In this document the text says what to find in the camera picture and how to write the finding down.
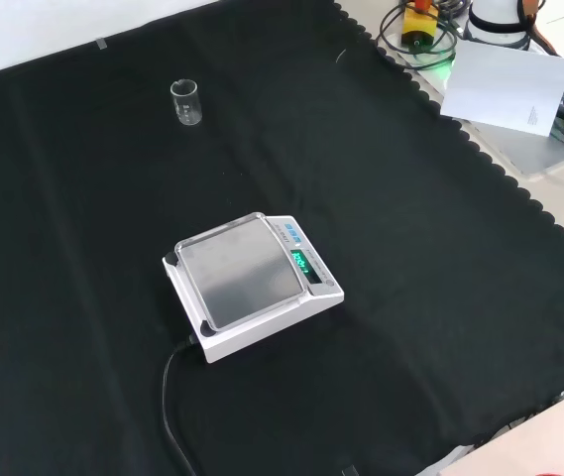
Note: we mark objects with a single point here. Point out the small clear glass beaker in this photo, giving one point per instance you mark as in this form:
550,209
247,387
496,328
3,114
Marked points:
187,106

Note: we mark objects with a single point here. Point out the white electronic balance steel pan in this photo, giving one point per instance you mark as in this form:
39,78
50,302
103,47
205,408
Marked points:
242,273

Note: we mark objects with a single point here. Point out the black scalloped bench cloth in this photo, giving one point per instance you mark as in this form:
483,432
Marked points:
410,248

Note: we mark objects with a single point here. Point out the grey tape strip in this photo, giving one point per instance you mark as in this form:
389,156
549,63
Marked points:
349,471
101,44

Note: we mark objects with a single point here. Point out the yellow stop button box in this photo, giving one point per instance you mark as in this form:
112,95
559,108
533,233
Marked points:
417,22

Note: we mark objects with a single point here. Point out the white paper sheet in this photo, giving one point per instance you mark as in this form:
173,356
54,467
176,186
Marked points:
504,86

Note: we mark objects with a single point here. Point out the grey metal base plate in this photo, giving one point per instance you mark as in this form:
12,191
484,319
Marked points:
534,149

